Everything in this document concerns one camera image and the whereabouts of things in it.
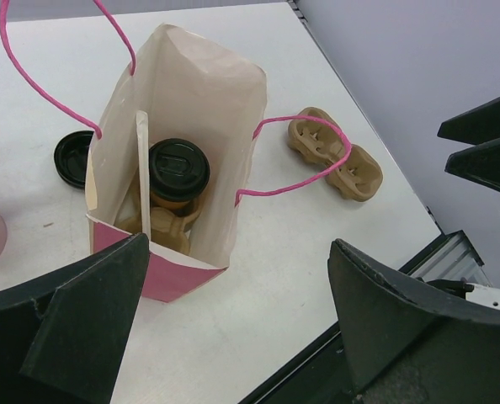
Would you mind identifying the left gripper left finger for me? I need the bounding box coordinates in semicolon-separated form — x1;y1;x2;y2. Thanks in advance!
0;233;150;403

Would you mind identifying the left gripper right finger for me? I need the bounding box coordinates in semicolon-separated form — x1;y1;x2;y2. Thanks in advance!
327;239;500;403

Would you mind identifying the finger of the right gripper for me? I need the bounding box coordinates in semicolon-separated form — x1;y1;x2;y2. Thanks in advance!
437;97;500;145
444;137;500;193

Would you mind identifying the brown paper coffee cup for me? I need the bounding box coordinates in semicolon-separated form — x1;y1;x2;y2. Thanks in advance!
150;192;194;217

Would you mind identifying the single white straw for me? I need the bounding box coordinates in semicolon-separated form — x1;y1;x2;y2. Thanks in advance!
136;110;152;239

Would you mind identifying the pink and cream paper bag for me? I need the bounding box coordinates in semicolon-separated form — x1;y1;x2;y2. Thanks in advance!
0;0;354;303

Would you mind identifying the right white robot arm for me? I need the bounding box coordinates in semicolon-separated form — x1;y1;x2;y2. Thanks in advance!
412;97;500;310

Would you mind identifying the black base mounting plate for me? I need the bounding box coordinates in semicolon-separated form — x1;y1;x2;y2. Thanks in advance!
241;323;354;404

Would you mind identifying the brown pulp cup carrier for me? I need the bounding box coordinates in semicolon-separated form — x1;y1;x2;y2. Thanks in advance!
288;119;383;202

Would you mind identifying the stack of black lids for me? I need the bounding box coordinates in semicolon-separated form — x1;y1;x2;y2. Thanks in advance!
53;130;94;190

